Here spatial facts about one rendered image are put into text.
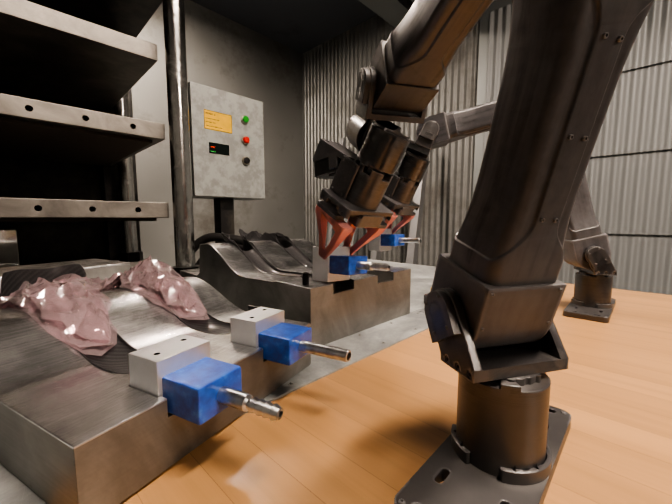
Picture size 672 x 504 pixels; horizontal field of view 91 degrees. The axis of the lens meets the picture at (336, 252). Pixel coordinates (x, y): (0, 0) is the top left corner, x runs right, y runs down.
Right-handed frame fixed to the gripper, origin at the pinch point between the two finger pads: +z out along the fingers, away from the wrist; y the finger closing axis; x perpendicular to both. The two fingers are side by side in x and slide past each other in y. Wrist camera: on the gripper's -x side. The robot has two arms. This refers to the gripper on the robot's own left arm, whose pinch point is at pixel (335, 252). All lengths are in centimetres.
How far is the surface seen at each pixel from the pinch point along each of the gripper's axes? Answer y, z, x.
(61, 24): 24, -7, -99
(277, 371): 16.3, 6.5, 12.7
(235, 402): 25.6, -0.7, 18.0
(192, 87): -11, -1, -100
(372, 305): -7.3, 7.2, 6.4
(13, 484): 37.2, 9.8, 12.1
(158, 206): 2, 33, -73
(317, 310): 5.5, 6.0, 5.8
